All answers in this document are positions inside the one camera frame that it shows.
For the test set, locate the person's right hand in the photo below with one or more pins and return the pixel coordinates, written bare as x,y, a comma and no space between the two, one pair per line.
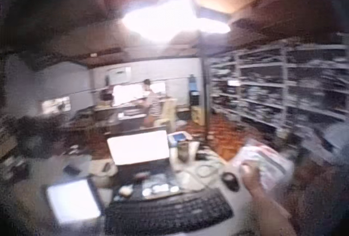
251,179

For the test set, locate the black computer mouse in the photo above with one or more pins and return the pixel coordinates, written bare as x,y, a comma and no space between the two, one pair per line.
230,180

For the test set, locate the white plastic cup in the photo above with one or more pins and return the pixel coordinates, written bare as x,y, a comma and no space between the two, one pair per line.
194,150

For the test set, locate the yellow cardboard box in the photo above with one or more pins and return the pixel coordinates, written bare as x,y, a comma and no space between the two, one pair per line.
198,114

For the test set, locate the white blue box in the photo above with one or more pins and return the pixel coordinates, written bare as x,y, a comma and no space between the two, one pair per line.
178,138

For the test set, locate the black computer keyboard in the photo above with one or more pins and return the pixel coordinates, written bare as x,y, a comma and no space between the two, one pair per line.
169,212

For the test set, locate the grey metal storage shelves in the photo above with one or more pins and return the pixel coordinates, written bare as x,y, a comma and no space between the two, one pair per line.
278,86

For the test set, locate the dark metal pole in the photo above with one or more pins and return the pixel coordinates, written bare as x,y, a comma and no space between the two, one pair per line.
205,89

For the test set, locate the blue water dispenser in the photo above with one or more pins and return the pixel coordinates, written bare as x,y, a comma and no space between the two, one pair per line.
194,90

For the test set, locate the beige plastic chair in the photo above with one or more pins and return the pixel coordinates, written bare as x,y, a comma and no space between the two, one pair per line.
167,113

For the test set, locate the laptop with bright screen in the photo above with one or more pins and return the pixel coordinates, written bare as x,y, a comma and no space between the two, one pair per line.
141,152

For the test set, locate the small white round object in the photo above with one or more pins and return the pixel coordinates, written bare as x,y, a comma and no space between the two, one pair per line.
126,190

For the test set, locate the cluttered office desk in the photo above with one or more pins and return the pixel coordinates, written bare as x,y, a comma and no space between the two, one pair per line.
120,116

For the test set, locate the beige cloth bag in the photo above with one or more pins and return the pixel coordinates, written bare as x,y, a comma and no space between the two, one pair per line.
103,172

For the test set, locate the bright ceiling light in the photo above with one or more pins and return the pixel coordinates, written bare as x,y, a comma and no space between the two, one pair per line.
169,19

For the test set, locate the black smartphone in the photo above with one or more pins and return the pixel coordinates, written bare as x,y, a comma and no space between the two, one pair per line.
71,169

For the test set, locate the tablet with bright screen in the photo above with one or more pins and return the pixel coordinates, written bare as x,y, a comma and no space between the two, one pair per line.
72,202

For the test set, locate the dark cluttered side table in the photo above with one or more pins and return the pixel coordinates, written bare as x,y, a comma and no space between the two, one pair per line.
21,143

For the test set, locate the white wall air conditioner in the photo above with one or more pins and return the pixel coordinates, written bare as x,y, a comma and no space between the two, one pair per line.
119,74

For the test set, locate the wall monitor screen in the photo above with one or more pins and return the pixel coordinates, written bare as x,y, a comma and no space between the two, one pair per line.
56,104

